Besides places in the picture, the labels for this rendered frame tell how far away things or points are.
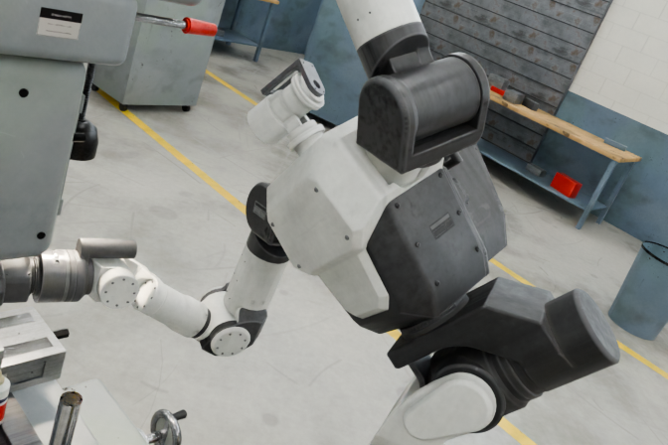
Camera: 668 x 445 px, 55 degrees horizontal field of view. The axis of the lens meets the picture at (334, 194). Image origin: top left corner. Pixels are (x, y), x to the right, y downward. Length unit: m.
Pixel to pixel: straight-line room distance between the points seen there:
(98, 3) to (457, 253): 0.58
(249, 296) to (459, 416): 0.48
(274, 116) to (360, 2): 0.26
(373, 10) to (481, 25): 8.16
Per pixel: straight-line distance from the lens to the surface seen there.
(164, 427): 1.74
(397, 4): 0.81
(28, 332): 1.37
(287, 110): 0.98
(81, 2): 0.87
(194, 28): 0.98
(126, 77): 5.56
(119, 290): 1.14
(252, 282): 1.22
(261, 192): 1.14
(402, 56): 0.82
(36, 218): 1.01
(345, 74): 6.97
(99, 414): 1.62
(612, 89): 8.26
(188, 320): 1.25
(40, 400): 1.46
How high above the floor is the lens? 1.88
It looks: 21 degrees down
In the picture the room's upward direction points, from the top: 21 degrees clockwise
